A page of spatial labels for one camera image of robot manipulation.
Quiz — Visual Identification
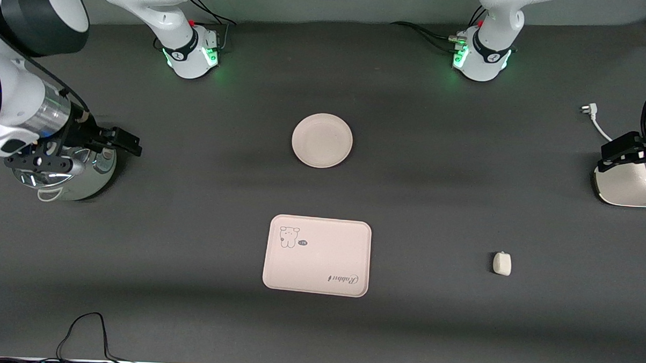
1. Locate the small white bun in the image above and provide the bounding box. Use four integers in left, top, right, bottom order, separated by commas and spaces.
492, 251, 512, 277

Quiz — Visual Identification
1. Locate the round cream plate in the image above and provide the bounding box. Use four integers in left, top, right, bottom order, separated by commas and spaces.
291, 112, 354, 170

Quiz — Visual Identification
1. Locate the cream tray with rabbit print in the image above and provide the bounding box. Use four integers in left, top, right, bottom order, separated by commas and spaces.
262, 214, 373, 299

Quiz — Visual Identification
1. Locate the cream white toaster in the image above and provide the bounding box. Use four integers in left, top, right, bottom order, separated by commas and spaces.
592, 159, 646, 208

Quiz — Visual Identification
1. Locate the shiny metal pot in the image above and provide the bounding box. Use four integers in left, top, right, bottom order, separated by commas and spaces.
11, 143, 118, 205

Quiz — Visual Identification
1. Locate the white toaster cable with plug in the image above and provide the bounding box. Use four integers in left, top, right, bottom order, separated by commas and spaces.
579, 103, 616, 143

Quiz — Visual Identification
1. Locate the black right arm base cable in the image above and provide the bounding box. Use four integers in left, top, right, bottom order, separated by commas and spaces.
187, 0, 238, 54

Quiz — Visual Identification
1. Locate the black arm base cable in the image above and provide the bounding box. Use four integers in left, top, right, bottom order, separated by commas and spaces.
187, 0, 238, 54
389, 2, 488, 54

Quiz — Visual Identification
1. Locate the black loop cable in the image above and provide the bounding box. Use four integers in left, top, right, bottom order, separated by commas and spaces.
55, 311, 136, 363

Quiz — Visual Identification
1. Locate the black left arm base cable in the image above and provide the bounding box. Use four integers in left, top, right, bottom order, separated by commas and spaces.
389, 2, 488, 54

